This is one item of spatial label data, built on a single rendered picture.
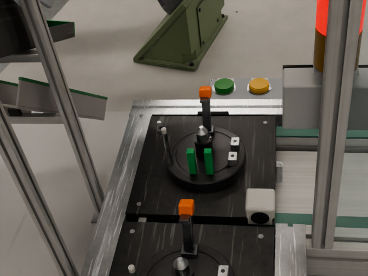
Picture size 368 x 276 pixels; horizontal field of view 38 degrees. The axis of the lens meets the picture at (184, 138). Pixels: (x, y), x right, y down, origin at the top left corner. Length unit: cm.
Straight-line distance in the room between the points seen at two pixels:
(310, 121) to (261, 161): 26
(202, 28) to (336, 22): 80
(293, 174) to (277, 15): 64
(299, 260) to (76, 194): 48
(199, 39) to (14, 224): 61
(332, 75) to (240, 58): 77
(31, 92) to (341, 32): 45
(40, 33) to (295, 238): 47
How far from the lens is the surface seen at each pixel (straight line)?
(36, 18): 76
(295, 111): 68
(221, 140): 95
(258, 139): 97
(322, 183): 73
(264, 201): 85
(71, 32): 90
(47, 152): 121
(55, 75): 81
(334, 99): 64
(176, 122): 102
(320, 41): 62
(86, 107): 97
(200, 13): 132
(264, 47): 139
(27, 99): 81
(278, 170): 94
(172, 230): 85
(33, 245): 105
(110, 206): 92
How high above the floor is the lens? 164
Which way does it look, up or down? 43 degrees down
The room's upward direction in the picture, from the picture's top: 9 degrees counter-clockwise
